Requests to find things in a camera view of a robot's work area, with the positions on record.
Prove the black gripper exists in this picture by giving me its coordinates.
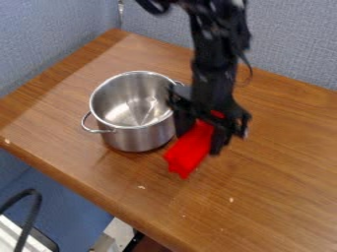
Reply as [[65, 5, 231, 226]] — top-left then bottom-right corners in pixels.
[[168, 80, 252, 156]]

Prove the red block object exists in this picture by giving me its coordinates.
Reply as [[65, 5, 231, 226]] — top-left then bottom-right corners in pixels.
[[164, 118, 214, 179]]

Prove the stainless steel pot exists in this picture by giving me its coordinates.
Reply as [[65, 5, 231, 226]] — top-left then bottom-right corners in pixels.
[[81, 71, 184, 153]]

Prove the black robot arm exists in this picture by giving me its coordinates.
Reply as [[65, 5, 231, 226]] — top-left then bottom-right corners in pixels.
[[136, 0, 252, 156]]

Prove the white box under table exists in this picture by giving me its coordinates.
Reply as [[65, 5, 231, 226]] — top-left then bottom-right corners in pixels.
[[0, 213, 61, 252]]

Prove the black cable loop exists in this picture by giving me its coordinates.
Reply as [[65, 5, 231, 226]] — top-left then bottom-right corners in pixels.
[[0, 187, 45, 252]]

